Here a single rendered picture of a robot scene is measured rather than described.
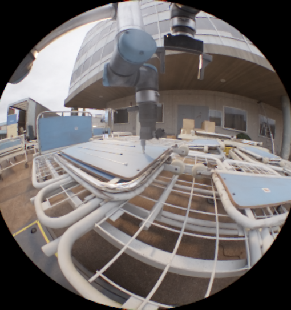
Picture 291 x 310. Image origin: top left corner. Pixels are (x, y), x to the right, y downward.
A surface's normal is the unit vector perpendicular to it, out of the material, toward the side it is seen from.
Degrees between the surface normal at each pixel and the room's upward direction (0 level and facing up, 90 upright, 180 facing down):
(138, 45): 96
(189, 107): 90
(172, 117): 90
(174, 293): 0
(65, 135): 91
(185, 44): 114
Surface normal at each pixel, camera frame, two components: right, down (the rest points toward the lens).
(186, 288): 0.01, -0.97
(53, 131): 0.88, 0.15
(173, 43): -0.26, 0.61
